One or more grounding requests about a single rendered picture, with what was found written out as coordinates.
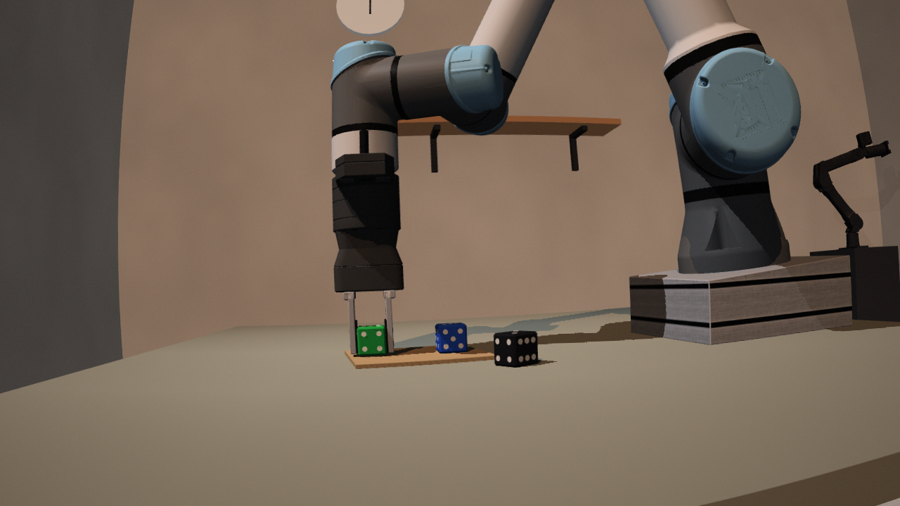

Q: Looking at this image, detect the blue die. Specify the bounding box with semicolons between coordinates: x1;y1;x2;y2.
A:
435;323;468;353

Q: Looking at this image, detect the tan flat mat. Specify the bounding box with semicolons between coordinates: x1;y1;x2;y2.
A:
345;346;494;369

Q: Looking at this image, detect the green die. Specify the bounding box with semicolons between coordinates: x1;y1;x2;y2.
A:
356;325;387;356

